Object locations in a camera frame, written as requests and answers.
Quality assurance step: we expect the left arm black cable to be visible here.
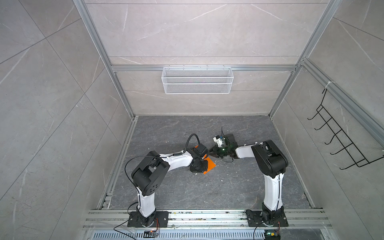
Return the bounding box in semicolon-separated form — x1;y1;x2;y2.
124;133;201;193

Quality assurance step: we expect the aluminium mounting rail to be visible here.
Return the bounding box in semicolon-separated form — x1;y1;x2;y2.
83;209;332;230

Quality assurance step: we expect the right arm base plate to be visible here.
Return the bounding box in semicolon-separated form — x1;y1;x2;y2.
245;210;289;227

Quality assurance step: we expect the white wire mesh basket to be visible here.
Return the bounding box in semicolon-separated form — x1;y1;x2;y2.
162;67;234;95

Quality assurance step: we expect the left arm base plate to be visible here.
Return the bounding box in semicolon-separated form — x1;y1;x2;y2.
127;211;169;228

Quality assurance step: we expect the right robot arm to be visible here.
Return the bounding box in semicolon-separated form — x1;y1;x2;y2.
210;136;289;226

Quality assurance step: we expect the black wire hook rack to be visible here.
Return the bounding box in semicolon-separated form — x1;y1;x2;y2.
307;89;384;170

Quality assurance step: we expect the white vented cable duct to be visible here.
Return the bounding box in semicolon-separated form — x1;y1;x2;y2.
91;229;266;240

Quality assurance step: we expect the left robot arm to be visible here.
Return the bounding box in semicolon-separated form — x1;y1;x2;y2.
131;144;209;227

